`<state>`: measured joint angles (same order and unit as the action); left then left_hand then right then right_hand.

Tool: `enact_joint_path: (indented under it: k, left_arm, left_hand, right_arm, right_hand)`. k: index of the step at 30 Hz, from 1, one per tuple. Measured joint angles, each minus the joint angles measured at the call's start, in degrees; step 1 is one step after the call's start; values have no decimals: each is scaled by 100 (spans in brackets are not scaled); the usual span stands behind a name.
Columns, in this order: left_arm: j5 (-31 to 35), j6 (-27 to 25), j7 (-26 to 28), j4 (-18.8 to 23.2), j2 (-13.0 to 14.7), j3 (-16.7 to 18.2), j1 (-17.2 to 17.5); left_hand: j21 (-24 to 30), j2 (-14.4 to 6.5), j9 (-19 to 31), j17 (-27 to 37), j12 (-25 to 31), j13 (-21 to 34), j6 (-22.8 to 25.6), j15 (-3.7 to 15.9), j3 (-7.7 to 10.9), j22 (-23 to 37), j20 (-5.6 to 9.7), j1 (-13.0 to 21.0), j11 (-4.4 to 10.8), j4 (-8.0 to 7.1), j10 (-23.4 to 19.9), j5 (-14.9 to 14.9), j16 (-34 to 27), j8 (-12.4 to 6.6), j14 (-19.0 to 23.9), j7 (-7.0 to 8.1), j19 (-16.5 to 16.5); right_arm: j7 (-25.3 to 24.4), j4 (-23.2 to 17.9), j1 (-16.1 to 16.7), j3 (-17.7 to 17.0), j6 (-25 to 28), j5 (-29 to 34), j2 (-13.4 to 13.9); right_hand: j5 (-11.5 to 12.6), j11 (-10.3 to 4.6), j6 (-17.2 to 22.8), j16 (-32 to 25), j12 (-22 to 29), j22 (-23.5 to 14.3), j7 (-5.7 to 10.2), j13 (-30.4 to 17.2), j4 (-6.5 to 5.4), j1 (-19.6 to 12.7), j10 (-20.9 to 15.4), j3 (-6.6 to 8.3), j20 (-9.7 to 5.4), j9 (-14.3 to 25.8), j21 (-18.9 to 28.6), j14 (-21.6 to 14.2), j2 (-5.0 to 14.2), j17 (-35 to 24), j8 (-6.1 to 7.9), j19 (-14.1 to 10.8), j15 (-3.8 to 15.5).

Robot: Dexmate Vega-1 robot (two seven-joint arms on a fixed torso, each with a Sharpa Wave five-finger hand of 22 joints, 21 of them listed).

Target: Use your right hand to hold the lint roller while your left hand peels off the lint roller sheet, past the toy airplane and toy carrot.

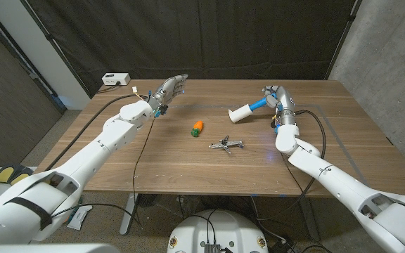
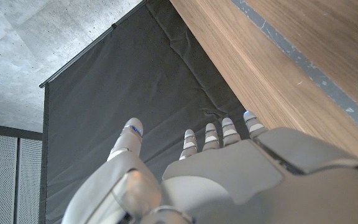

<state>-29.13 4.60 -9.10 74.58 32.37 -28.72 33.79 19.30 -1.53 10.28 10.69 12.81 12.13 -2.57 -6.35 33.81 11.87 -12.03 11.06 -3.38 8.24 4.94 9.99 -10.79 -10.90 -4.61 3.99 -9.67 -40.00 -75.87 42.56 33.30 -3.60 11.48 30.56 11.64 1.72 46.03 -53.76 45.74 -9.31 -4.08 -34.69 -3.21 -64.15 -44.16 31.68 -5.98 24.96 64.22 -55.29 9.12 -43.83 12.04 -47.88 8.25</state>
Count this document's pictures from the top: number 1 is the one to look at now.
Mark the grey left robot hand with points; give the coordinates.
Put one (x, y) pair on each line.
(169, 89)

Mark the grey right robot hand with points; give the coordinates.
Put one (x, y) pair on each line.
(286, 102)

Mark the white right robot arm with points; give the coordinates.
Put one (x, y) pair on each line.
(329, 175)

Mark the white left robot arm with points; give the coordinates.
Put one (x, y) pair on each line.
(93, 154)

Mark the orange green toy carrot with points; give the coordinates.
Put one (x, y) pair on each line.
(198, 126)

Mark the silver toy airplane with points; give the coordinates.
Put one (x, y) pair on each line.
(227, 144)

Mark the white power outlet box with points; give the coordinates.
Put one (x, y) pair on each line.
(115, 78)

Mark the black backdrop curtain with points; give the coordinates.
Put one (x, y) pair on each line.
(206, 35)

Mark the black backdrop stand pole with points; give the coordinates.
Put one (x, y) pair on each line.
(49, 37)
(343, 37)

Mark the grey table leg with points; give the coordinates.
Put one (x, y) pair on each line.
(309, 218)
(128, 214)

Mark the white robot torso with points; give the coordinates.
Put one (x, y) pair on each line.
(220, 228)

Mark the black floor adapter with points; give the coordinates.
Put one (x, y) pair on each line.
(280, 246)

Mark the white floor device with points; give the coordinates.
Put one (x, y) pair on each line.
(79, 216)

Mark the grey hub on torso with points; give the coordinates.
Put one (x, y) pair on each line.
(212, 248)

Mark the yellow black foot pedal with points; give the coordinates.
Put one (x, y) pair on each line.
(20, 177)
(3, 174)

